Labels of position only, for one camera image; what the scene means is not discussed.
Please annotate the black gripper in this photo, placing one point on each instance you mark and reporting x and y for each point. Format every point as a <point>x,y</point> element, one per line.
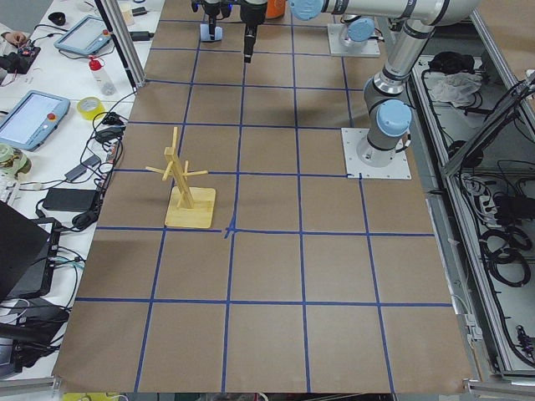
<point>252,12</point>
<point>211,12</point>

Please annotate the white plastic cup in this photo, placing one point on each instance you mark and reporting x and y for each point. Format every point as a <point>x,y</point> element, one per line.
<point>206,36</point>

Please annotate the orange cylindrical bin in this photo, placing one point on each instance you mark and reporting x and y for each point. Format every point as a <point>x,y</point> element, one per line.
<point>275,9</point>

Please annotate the far teach pendant tablet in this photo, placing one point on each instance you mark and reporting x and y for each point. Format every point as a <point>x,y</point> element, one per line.
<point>85,38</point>

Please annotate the teach pendant tablet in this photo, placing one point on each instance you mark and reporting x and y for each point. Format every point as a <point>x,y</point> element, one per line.
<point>85,38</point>
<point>33,120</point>

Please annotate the red cap squeeze bottle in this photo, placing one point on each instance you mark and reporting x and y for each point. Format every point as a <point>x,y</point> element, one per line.
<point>101,77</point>

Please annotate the yellow tape roll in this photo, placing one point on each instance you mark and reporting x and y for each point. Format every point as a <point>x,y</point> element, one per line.
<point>91,108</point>

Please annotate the wooden mug tree stand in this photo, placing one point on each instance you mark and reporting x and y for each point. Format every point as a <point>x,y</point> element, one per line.
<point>189,206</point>

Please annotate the near teach pendant tablet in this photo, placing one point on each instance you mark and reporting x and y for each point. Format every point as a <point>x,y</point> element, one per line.
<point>33,120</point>

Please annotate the white crumpled cloth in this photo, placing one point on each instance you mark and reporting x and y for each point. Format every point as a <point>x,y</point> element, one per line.
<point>456,89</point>

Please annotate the black power adapter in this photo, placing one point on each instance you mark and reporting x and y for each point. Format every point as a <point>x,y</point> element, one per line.
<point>63,199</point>

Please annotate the black laptop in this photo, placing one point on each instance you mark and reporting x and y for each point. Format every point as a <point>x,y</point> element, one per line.
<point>28,249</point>

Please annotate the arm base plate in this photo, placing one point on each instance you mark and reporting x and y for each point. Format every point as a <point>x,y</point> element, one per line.
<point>362,161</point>
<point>342,46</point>

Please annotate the aluminium frame post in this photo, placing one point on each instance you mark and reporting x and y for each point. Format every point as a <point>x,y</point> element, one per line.
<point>109,10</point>

